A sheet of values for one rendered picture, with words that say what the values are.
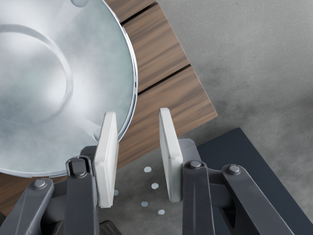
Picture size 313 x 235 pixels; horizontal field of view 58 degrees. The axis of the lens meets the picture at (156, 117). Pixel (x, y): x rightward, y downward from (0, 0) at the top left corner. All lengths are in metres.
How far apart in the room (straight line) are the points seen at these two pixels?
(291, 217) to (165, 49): 0.38
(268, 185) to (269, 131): 0.29
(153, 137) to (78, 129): 0.12
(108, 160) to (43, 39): 0.24
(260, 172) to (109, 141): 0.56
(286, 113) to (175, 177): 0.77
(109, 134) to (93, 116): 0.22
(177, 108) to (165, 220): 0.65
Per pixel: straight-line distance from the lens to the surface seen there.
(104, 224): 0.81
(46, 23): 0.38
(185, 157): 0.16
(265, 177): 0.68
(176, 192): 0.16
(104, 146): 0.16
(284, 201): 0.62
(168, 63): 0.40
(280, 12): 0.82
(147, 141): 0.45
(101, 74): 0.37
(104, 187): 0.16
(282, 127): 0.93
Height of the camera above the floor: 0.74
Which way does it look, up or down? 66 degrees down
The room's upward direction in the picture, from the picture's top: 172 degrees clockwise
